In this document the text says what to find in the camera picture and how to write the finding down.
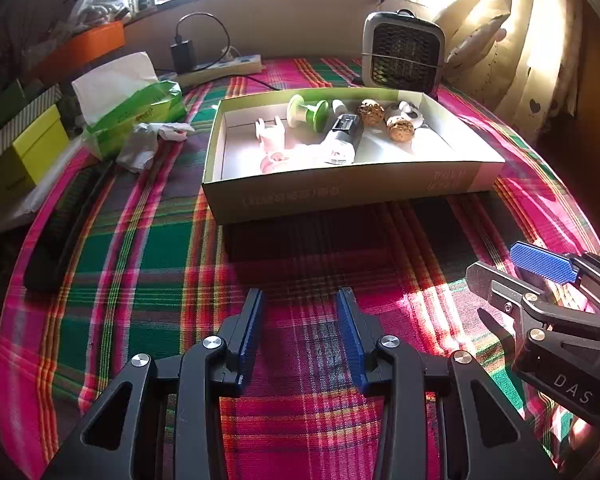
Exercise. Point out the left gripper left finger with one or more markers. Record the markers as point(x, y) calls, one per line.
point(241, 334)

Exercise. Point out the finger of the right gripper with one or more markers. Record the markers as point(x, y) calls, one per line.
point(580, 271)
point(504, 292)

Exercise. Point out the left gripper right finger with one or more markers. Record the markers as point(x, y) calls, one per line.
point(370, 364)

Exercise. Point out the brown walnut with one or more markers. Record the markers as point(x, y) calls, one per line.
point(371, 113)
point(400, 129)

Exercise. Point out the white egg-shaped case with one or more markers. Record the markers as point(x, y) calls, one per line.
point(404, 110)

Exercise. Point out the green white spool massager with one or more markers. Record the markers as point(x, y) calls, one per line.
point(313, 115)

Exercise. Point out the white round jar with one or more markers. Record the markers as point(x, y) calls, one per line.
point(339, 108)

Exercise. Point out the green white cardboard box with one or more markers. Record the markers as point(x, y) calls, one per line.
point(444, 157)

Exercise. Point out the plaid bedspread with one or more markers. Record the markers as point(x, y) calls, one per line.
point(154, 273)

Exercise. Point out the black hairbrush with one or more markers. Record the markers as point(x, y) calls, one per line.
point(53, 251)

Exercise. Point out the crumpled white tissue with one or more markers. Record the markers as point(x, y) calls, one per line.
point(139, 149)

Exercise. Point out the cream heart curtain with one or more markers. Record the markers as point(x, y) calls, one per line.
point(517, 58)

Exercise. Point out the grey mini fan heater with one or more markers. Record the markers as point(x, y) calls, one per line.
point(402, 52)

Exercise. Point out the green tissue pack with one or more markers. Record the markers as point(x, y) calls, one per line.
point(117, 96)

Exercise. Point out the white power strip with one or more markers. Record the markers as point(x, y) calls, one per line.
point(242, 66)

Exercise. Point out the yellow-green box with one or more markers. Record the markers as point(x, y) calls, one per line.
point(26, 161)

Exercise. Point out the striped box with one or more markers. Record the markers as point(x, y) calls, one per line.
point(27, 116)

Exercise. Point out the orange box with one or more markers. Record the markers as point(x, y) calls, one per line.
point(78, 52)

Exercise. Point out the plastic bags on shelf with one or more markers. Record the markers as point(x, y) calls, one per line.
point(85, 15)

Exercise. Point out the black charger with cable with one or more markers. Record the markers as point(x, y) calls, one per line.
point(183, 53)

